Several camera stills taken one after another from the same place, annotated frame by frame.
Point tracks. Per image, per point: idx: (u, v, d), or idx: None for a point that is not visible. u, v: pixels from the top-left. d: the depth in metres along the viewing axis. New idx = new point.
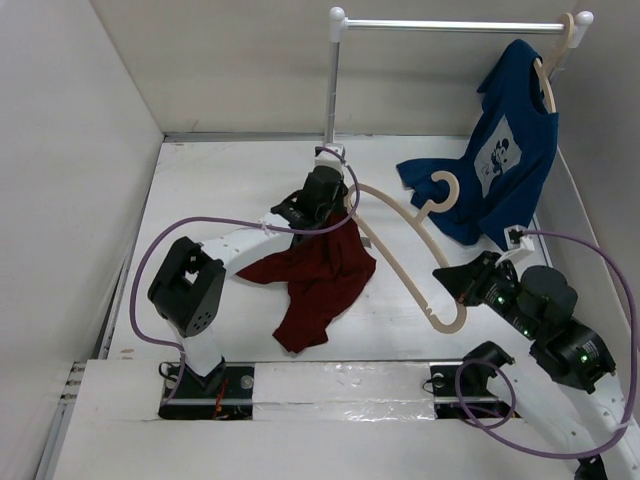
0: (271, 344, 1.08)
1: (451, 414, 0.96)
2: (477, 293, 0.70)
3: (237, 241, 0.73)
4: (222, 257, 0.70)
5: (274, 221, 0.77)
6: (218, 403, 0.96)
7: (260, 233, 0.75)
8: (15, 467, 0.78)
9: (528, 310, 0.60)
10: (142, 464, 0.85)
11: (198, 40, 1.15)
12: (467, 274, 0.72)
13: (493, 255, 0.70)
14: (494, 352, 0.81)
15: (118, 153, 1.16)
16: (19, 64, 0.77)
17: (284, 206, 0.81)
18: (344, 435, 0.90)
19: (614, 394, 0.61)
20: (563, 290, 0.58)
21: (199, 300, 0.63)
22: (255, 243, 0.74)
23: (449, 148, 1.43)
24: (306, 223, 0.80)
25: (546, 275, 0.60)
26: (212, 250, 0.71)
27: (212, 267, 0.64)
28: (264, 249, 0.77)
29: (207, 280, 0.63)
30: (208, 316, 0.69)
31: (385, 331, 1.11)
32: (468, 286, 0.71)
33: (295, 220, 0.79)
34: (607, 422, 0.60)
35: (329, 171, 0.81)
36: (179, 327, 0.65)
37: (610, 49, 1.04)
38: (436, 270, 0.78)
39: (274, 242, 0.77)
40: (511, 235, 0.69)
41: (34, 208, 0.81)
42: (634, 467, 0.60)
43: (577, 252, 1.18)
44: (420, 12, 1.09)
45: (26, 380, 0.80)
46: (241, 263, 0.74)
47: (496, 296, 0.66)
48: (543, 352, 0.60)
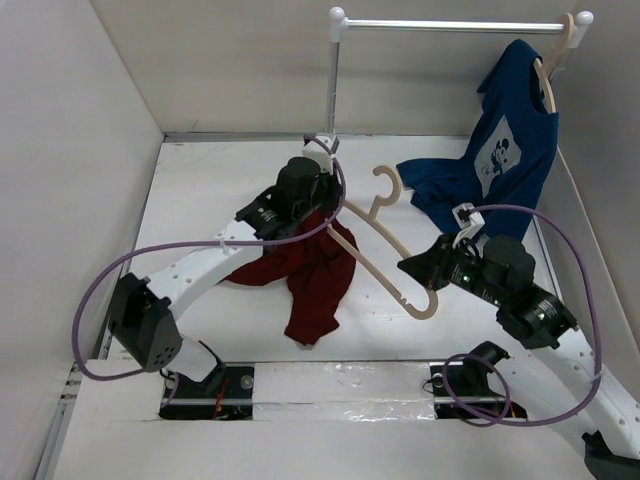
0: (270, 346, 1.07)
1: (451, 415, 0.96)
2: (442, 278, 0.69)
3: (191, 267, 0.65)
4: (171, 292, 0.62)
5: (237, 234, 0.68)
6: (218, 403, 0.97)
7: (218, 253, 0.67)
8: (16, 466, 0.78)
9: (493, 280, 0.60)
10: (141, 465, 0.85)
11: (197, 41, 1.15)
12: (429, 260, 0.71)
13: (448, 238, 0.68)
14: (493, 352, 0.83)
15: (118, 152, 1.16)
16: (19, 63, 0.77)
17: (253, 207, 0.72)
18: (344, 434, 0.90)
19: (582, 347, 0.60)
20: (523, 257, 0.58)
21: (157, 336, 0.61)
22: (213, 264, 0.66)
23: (449, 148, 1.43)
24: (280, 224, 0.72)
25: (506, 245, 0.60)
26: (159, 285, 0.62)
27: (161, 304, 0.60)
28: (229, 266, 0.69)
29: (156, 319, 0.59)
30: (171, 349, 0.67)
31: (385, 332, 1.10)
32: (432, 272, 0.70)
33: (267, 222, 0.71)
34: (583, 377, 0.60)
35: (305, 165, 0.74)
36: (142, 362, 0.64)
37: (611, 48, 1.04)
38: (399, 262, 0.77)
39: (238, 258, 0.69)
40: (461, 216, 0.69)
41: (34, 208, 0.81)
42: (621, 421, 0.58)
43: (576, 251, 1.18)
44: (420, 12, 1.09)
45: (25, 381, 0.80)
46: (197, 291, 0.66)
47: (462, 276, 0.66)
48: (508, 318, 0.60)
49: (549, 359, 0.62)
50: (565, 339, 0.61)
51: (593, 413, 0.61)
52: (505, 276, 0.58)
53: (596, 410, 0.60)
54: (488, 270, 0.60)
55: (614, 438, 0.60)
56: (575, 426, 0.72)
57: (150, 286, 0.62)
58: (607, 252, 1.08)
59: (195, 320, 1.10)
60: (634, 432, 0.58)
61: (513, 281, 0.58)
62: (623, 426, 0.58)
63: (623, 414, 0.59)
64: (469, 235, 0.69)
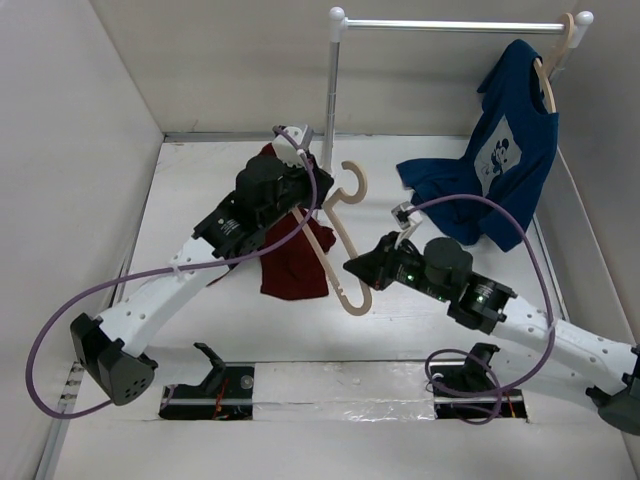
0: (269, 345, 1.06)
1: (451, 415, 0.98)
2: (389, 277, 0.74)
3: (144, 302, 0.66)
4: (126, 330, 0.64)
5: (193, 256, 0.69)
6: (218, 403, 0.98)
7: (173, 281, 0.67)
8: (15, 466, 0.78)
9: (438, 280, 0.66)
10: (144, 464, 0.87)
11: (197, 41, 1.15)
12: (375, 260, 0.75)
13: (390, 241, 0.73)
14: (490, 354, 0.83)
15: (118, 153, 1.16)
16: (18, 63, 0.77)
17: (213, 217, 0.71)
18: (343, 434, 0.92)
19: (528, 309, 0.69)
20: (461, 255, 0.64)
21: (118, 377, 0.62)
22: (168, 295, 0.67)
23: (449, 149, 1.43)
24: (243, 234, 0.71)
25: (442, 246, 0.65)
26: (116, 322, 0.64)
27: (113, 347, 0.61)
28: (190, 289, 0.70)
29: (112, 362, 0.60)
30: (143, 381, 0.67)
31: (385, 332, 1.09)
32: (379, 273, 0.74)
33: (227, 235, 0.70)
34: (540, 335, 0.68)
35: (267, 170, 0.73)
36: (114, 398, 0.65)
37: (611, 48, 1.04)
38: (346, 263, 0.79)
39: (196, 281, 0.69)
40: (400, 219, 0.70)
41: (34, 209, 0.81)
42: (593, 359, 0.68)
43: (576, 250, 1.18)
44: (420, 12, 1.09)
45: (24, 382, 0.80)
46: (158, 322, 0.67)
47: (407, 276, 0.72)
48: (458, 311, 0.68)
49: (507, 334, 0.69)
50: (510, 309, 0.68)
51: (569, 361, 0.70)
52: (449, 275, 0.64)
53: (573, 360, 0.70)
54: (432, 273, 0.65)
55: (596, 378, 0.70)
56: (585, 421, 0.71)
57: (101, 328, 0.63)
58: (607, 252, 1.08)
59: (195, 320, 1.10)
60: (606, 362, 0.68)
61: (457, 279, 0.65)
62: (596, 362, 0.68)
63: (592, 352, 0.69)
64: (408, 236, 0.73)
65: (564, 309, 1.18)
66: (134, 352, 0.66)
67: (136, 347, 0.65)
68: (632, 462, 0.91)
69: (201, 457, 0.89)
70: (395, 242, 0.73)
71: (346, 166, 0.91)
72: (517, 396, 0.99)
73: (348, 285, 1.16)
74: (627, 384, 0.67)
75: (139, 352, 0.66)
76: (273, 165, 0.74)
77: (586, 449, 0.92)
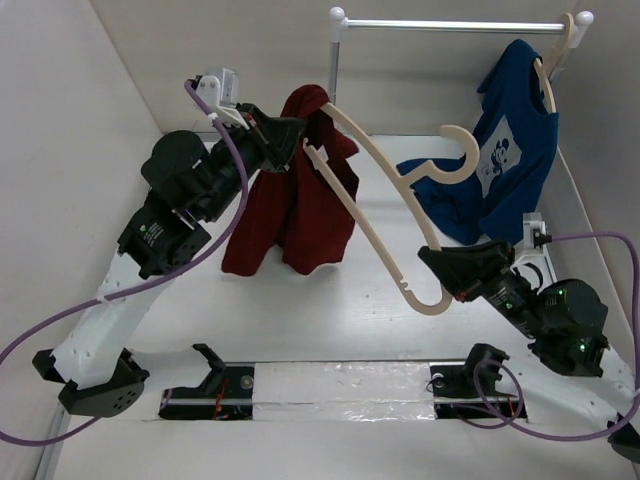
0: (270, 345, 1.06)
1: (451, 415, 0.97)
2: (482, 293, 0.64)
3: (85, 340, 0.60)
4: (75, 371, 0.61)
5: (122, 280, 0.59)
6: (218, 403, 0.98)
7: (108, 312, 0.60)
8: (15, 466, 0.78)
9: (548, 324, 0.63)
10: (143, 464, 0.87)
11: (197, 41, 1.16)
12: (469, 271, 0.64)
13: (508, 261, 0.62)
14: (489, 353, 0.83)
15: (118, 153, 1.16)
16: (19, 64, 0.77)
17: (132, 227, 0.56)
18: (343, 434, 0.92)
19: (620, 366, 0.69)
20: (594, 312, 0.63)
21: (87, 406, 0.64)
22: (106, 327, 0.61)
23: (449, 149, 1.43)
24: (172, 241, 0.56)
25: (575, 295, 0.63)
26: (64, 364, 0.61)
27: (68, 390, 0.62)
28: (133, 309, 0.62)
29: (71, 403, 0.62)
30: (132, 392, 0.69)
31: (384, 331, 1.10)
32: (472, 287, 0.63)
33: (150, 248, 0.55)
34: (621, 390, 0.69)
35: (180, 153, 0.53)
36: (103, 412, 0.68)
37: (610, 50, 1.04)
38: (425, 253, 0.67)
39: (135, 301, 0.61)
40: (536, 238, 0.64)
41: (35, 209, 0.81)
42: None
43: (576, 251, 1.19)
44: (421, 12, 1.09)
45: (23, 381, 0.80)
46: (112, 349, 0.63)
47: (504, 303, 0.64)
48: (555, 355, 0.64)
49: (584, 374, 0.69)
50: (606, 364, 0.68)
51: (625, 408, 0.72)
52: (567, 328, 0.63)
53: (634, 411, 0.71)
54: (553, 316, 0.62)
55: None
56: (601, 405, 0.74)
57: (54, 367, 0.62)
58: (607, 252, 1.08)
59: (195, 320, 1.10)
60: None
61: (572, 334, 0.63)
62: None
63: None
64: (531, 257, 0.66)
65: None
66: (102, 381, 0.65)
67: (99, 377, 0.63)
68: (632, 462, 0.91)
69: (201, 457, 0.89)
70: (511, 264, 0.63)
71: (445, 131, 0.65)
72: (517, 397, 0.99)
73: (349, 285, 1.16)
74: None
75: (111, 375, 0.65)
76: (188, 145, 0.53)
77: (587, 450, 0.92)
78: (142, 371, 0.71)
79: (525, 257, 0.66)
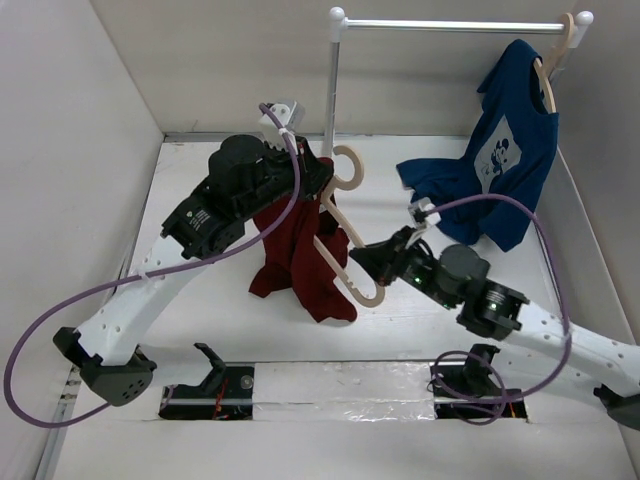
0: (269, 345, 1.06)
1: (451, 415, 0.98)
2: (396, 275, 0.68)
3: (118, 316, 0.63)
4: (104, 345, 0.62)
5: (162, 259, 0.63)
6: (218, 403, 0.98)
7: (144, 289, 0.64)
8: (15, 467, 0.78)
9: (451, 288, 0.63)
10: (143, 464, 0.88)
11: (197, 41, 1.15)
12: (382, 256, 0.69)
13: (402, 239, 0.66)
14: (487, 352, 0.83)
15: (118, 153, 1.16)
16: (18, 63, 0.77)
17: (180, 211, 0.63)
18: (343, 434, 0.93)
19: (543, 316, 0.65)
20: (476, 265, 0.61)
21: (106, 387, 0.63)
22: (141, 304, 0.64)
23: (450, 148, 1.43)
24: (216, 227, 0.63)
25: (460, 256, 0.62)
26: (92, 338, 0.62)
27: (92, 364, 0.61)
28: (167, 293, 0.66)
29: (91, 378, 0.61)
30: (141, 383, 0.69)
31: (385, 332, 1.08)
32: (385, 271, 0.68)
33: (196, 230, 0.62)
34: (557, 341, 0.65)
35: (245, 150, 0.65)
36: (112, 402, 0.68)
37: (610, 51, 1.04)
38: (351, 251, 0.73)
39: (172, 283, 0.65)
40: (417, 216, 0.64)
41: (34, 209, 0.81)
42: (610, 364, 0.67)
43: (576, 250, 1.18)
44: (421, 12, 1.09)
45: (23, 381, 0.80)
46: (139, 329, 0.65)
47: (414, 278, 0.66)
48: (473, 321, 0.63)
49: (522, 341, 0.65)
50: (524, 317, 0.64)
51: (584, 364, 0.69)
52: (465, 285, 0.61)
53: (588, 363, 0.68)
54: (443, 280, 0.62)
55: (610, 380, 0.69)
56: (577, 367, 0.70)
57: (79, 343, 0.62)
58: (606, 252, 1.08)
59: (195, 320, 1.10)
60: (624, 369, 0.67)
61: (472, 289, 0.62)
62: (613, 367, 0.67)
63: (610, 357, 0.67)
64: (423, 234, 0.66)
65: (564, 309, 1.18)
66: (120, 361, 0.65)
67: (120, 357, 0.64)
68: (632, 461, 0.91)
69: (200, 457, 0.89)
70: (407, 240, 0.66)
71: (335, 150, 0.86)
72: (517, 396, 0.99)
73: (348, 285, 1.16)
74: None
75: (129, 357, 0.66)
76: (251, 145, 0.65)
77: (586, 450, 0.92)
78: (150, 362, 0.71)
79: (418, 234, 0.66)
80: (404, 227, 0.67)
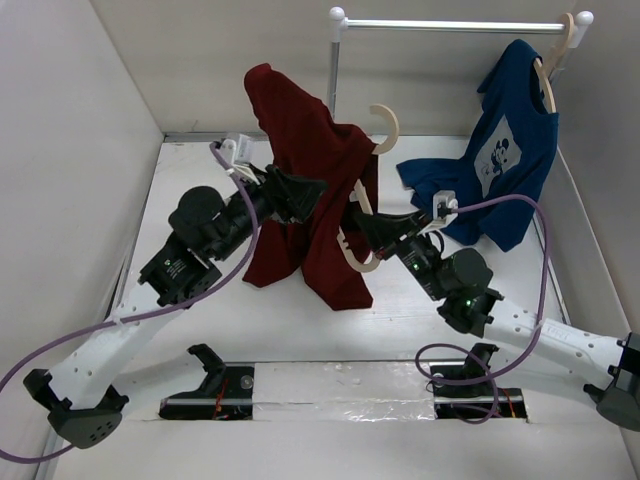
0: (268, 345, 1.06)
1: (451, 414, 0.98)
2: (396, 253, 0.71)
3: (88, 360, 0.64)
4: (74, 388, 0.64)
5: (138, 305, 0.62)
6: (218, 403, 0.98)
7: (117, 335, 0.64)
8: (15, 466, 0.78)
9: (448, 286, 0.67)
10: (143, 464, 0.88)
11: (197, 42, 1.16)
12: (388, 231, 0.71)
13: (417, 225, 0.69)
14: (487, 355, 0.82)
15: (119, 153, 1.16)
16: (18, 64, 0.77)
17: (159, 257, 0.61)
18: (342, 434, 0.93)
19: (515, 310, 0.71)
20: (485, 273, 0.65)
21: (72, 430, 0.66)
22: (113, 349, 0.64)
23: (450, 148, 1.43)
24: (192, 276, 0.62)
25: (469, 258, 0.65)
26: (63, 381, 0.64)
27: (61, 407, 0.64)
28: (142, 338, 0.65)
29: (60, 421, 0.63)
30: (108, 426, 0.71)
31: (385, 331, 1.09)
32: (388, 246, 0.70)
33: (174, 280, 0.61)
34: (525, 333, 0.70)
35: (201, 205, 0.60)
36: (80, 443, 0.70)
37: (610, 51, 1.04)
38: (358, 216, 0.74)
39: (147, 327, 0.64)
40: (440, 211, 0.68)
41: (34, 209, 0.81)
42: (579, 354, 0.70)
43: (577, 252, 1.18)
44: (421, 12, 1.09)
45: (22, 381, 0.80)
46: (111, 371, 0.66)
47: (412, 263, 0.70)
48: (455, 316, 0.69)
49: (497, 335, 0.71)
50: (496, 311, 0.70)
51: (556, 356, 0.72)
52: (464, 288, 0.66)
53: (560, 355, 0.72)
54: (446, 276, 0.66)
55: (584, 371, 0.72)
56: (552, 359, 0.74)
57: (50, 386, 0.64)
58: (607, 253, 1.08)
59: (196, 320, 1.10)
60: (592, 357, 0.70)
61: (469, 292, 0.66)
62: (582, 357, 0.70)
63: (580, 347, 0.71)
64: (438, 228, 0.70)
65: (564, 310, 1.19)
66: (89, 404, 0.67)
67: (91, 398, 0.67)
68: (632, 462, 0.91)
69: (199, 458, 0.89)
70: (421, 226, 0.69)
71: (374, 110, 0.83)
72: (517, 396, 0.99)
73: None
74: (614, 376, 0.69)
75: (99, 398, 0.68)
76: (209, 199, 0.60)
77: (586, 449, 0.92)
78: (120, 400, 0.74)
79: (433, 227, 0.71)
80: (420, 213, 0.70)
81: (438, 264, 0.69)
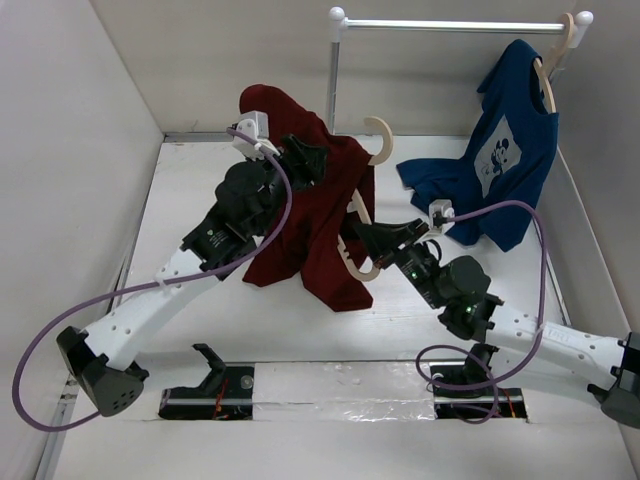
0: (268, 345, 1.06)
1: (451, 414, 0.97)
2: (395, 262, 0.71)
3: (128, 319, 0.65)
4: (112, 346, 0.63)
5: (181, 269, 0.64)
6: (218, 403, 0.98)
7: (160, 296, 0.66)
8: (14, 466, 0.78)
9: (448, 294, 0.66)
10: (143, 464, 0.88)
11: (196, 42, 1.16)
12: (386, 240, 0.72)
13: (413, 233, 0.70)
14: (487, 356, 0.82)
15: (119, 152, 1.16)
16: (18, 64, 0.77)
17: (201, 228, 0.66)
18: (343, 434, 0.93)
19: (515, 314, 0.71)
20: (482, 280, 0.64)
21: (102, 390, 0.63)
22: (154, 310, 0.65)
23: (450, 148, 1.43)
24: (232, 247, 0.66)
25: (466, 265, 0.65)
26: (100, 340, 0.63)
27: (97, 363, 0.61)
28: (179, 301, 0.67)
29: (94, 378, 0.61)
30: (131, 394, 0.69)
31: (385, 331, 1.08)
32: (387, 256, 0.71)
33: (215, 247, 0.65)
34: (527, 337, 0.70)
35: (248, 177, 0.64)
36: (102, 410, 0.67)
37: (610, 51, 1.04)
38: (356, 226, 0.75)
39: (187, 290, 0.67)
40: (436, 219, 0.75)
41: (34, 209, 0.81)
42: (581, 356, 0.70)
43: (578, 251, 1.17)
44: (421, 11, 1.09)
45: (23, 381, 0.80)
46: (146, 335, 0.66)
47: (411, 272, 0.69)
48: (456, 323, 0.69)
49: (499, 341, 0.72)
50: (498, 317, 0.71)
51: (558, 358, 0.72)
52: (463, 294, 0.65)
53: (562, 356, 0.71)
54: (444, 284, 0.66)
55: (586, 373, 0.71)
56: (553, 361, 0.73)
57: (87, 342, 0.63)
58: (607, 252, 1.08)
59: (195, 320, 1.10)
60: (595, 359, 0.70)
61: (469, 299, 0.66)
62: (585, 359, 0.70)
63: (582, 349, 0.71)
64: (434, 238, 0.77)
65: (564, 310, 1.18)
66: (120, 365, 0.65)
67: (123, 361, 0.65)
68: (632, 462, 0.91)
69: (199, 458, 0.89)
70: (417, 235, 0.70)
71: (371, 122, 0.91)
72: (517, 396, 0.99)
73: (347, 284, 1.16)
74: (616, 377, 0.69)
75: (128, 361, 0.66)
76: (254, 174, 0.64)
77: (587, 449, 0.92)
78: (142, 370, 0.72)
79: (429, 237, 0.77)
80: (417, 222, 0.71)
81: (436, 272, 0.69)
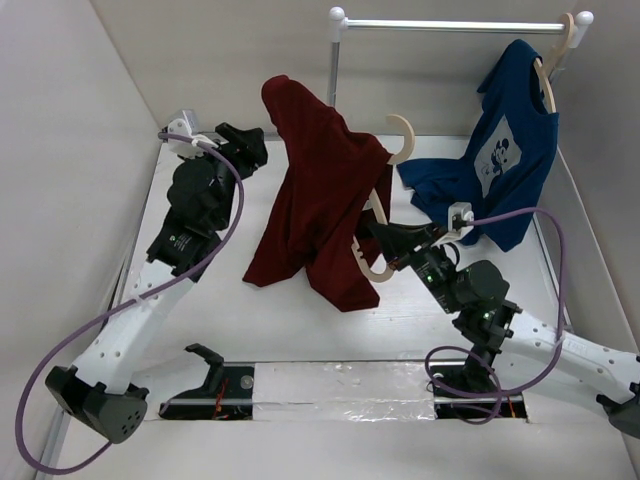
0: (268, 344, 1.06)
1: (451, 414, 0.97)
2: (411, 265, 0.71)
3: (115, 341, 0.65)
4: (105, 370, 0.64)
5: (153, 280, 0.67)
6: (219, 403, 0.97)
7: (139, 312, 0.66)
8: (14, 466, 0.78)
9: (464, 299, 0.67)
10: (143, 463, 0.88)
11: (196, 42, 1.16)
12: (402, 243, 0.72)
13: (430, 236, 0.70)
14: (488, 356, 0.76)
15: (118, 152, 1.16)
16: (18, 63, 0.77)
17: (161, 237, 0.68)
18: (342, 434, 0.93)
19: (535, 324, 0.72)
20: (500, 286, 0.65)
21: (109, 415, 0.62)
22: (137, 325, 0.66)
23: (450, 148, 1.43)
24: (198, 247, 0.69)
25: (485, 270, 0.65)
26: (90, 367, 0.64)
27: (95, 392, 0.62)
28: (160, 313, 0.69)
29: (96, 405, 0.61)
30: (138, 415, 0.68)
31: (385, 331, 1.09)
32: (402, 258, 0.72)
33: (181, 251, 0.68)
34: (546, 347, 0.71)
35: (195, 177, 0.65)
36: (114, 439, 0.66)
37: (610, 51, 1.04)
38: (375, 225, 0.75)
39: (165, 301, 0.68)
40: (455, 223, 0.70)
41: (34, 209, 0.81)
42: (599, 370, 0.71)
43: (578, 252, 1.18)
44: (420, 12, 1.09)
45: (22, 382, 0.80)
46: (137, 354, 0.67)
47: (426, 275, 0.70)
48: (472, 328, 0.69)
49: (516, 347, 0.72)
50: (516, 325, 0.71)
51: (576, 370, 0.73)
52: (480, 300, 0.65)
53: (580, 369, 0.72)
54: (461, 289, 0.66)
55: (601, 387, 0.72)
56: (568, 371, 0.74)
57: (78, 376, 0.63)
58: (607, 253, 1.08)
59: (195, 320, 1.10)
60: (613, 374, 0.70)
61: (485, 304, 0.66)
62: (603, 372, 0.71)
63: (601, 364, 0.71)
64: (452, 241, 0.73)
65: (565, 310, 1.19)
66: (118, 390, 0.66)
67: (120, 383, 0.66)
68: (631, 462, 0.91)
69: (199, 458, 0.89)
70: (434, 238, 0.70)
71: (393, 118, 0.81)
72: (517, 396, 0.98)
73: None
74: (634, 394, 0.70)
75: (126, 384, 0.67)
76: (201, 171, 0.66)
77: (586, 449, 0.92)
78: (141, 391, 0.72)
79: (447, 239, 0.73)
80: (435, 225, 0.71)
81: (452, 276, 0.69)
